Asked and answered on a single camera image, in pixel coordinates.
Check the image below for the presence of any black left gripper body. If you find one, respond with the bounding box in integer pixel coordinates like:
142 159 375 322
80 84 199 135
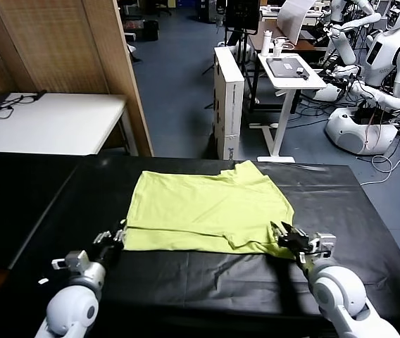
92 241 123 265

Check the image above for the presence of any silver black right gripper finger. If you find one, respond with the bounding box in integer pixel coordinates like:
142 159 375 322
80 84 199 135
269 220 286 244
280 221 308 240

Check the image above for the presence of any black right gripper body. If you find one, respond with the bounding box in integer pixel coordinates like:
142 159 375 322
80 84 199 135
277 230 319 261

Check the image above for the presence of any yellow-green t-shirt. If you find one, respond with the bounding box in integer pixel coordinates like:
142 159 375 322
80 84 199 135
123 160 295 260

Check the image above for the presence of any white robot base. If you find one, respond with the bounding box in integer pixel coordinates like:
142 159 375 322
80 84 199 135
324 107 398 156

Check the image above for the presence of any black table cover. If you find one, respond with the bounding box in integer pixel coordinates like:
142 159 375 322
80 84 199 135
8 156 400 338

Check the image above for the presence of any black side table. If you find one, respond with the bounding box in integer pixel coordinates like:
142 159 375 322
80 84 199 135
0 151 81 270

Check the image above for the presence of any white folding table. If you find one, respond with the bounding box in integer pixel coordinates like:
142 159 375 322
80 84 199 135
0 92 139 158

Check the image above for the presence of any tall white cardboard box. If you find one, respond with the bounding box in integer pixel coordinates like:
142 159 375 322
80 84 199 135
213 46 246 161

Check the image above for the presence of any white standing desk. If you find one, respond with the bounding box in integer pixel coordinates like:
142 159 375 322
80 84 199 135
248 52 327 163

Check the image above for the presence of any grey laptop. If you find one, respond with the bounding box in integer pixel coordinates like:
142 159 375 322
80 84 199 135
265 58 310 78

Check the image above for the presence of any white cup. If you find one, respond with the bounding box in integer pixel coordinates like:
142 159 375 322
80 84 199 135
272 38 287 58

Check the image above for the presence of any brown desk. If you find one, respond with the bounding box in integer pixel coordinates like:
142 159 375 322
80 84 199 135
247 19 331 54

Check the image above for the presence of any white water bottle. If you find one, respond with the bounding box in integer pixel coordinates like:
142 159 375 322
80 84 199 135
260 30 273 57

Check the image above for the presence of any black tripod stand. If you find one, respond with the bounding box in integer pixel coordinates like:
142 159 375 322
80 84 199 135
202 30 257 77

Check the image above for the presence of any white humanoid robot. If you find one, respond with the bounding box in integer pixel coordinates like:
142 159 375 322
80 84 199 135
326 0 382 67
312 0 400 119

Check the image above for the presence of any wooden folding screen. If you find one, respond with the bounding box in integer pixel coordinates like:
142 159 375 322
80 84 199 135
0 0 154 158

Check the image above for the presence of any black trash bin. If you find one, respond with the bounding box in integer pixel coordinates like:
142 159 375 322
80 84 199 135
142 20 160 42

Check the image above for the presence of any white curved sheet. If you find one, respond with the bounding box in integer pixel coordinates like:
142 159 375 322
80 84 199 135
276 0 316 45

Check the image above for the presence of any black monitor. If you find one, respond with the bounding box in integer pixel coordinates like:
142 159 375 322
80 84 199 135
224 0 260 36

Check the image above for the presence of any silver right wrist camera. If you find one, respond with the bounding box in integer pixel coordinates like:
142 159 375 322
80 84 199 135
308 232 337 256

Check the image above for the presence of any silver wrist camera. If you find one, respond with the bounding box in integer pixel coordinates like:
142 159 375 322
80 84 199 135
51 250 90 274
308 232 337 256

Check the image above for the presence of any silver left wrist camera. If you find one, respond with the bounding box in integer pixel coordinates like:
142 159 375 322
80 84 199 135
51 250 90 274

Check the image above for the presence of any white floor cable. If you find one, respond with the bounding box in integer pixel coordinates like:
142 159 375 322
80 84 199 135
356 152 400 187

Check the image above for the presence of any black cable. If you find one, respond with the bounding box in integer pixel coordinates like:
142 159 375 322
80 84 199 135
0 89 48 120

